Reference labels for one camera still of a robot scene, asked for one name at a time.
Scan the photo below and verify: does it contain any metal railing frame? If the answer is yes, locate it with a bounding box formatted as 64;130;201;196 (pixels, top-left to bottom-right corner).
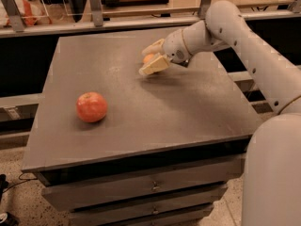
0;0;300;38

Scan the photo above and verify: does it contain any red apple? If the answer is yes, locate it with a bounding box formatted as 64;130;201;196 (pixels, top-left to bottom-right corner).
76;92;108;122

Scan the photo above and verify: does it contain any small orange fruit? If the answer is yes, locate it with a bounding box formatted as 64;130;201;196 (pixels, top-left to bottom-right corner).
143;54;154;63

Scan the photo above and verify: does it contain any middle drawer with knob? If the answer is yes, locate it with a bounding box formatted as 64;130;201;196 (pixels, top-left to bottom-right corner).
69;186;229;226

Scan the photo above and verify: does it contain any drawer with knob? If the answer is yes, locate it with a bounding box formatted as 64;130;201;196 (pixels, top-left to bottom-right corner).
69;186;229;226
42;154;246;211

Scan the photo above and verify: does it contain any black cable on floor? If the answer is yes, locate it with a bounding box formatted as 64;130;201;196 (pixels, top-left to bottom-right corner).
0;172;39;196

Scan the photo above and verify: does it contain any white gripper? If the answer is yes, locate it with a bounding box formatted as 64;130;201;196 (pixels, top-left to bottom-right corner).
139;29;191;75

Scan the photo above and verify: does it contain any grey drawer cabinet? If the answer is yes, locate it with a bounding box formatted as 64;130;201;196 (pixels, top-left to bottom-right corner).
21;25;270;226

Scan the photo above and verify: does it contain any top drawer with knob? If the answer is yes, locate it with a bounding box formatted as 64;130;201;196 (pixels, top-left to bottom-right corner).
42;154;246;211

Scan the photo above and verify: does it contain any orange white plastic bag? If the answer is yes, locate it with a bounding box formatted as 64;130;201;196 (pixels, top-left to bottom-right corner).
0;0;52;28

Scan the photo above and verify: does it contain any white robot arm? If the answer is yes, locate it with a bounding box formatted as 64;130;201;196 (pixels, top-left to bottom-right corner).
139;0;301;226

